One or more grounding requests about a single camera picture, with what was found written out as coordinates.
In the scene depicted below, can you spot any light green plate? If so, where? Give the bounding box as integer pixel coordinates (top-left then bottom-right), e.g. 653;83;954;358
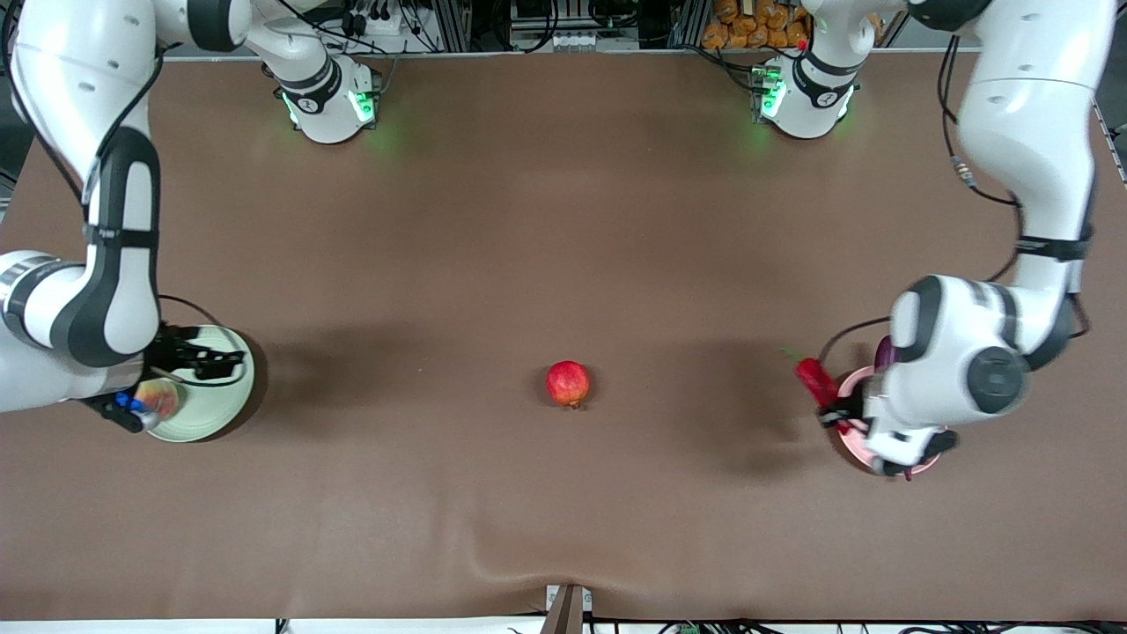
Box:
141;326;256;444

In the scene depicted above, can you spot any red apple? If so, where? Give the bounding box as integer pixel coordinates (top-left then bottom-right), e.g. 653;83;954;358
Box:
546;360;592;409

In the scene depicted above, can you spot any brown table cover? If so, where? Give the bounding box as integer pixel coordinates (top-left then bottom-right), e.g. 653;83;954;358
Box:
0;48;1127;622

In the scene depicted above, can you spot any pale peach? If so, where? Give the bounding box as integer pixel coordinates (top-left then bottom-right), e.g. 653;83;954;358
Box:
136;380;182;422

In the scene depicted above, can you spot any pink plate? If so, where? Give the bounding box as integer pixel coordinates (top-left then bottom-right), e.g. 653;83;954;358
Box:
835;368;943;479

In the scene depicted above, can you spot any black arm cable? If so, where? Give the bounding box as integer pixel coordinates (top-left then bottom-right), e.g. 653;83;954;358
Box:
0;0;223;328
817;35;1027;364

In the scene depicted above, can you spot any metal camera post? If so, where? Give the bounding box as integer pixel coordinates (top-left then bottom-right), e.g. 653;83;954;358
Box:
541;584;593;634

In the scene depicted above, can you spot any bag of orange buns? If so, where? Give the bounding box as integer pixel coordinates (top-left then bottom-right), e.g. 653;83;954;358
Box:
702;0;809;50

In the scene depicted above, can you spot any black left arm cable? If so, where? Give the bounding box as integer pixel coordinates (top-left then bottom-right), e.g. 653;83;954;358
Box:
817;35;1027;364

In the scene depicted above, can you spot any white power strip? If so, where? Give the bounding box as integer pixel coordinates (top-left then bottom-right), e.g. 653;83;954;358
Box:
345;7;404;38

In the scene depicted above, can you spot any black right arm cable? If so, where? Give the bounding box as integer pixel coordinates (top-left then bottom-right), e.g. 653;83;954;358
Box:
0;0;223;328

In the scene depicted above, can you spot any red chili pepper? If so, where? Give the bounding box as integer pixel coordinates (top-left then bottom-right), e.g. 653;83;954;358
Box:
779;348;874;441

